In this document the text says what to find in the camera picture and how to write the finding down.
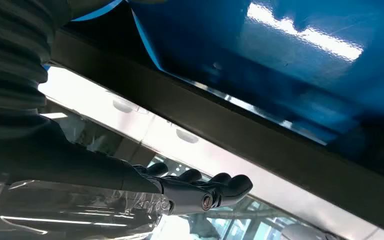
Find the blue metal shelf rack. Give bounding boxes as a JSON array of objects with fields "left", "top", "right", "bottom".
[{"left": 71, "top": 0, "right": 384, "bottom": 147}]

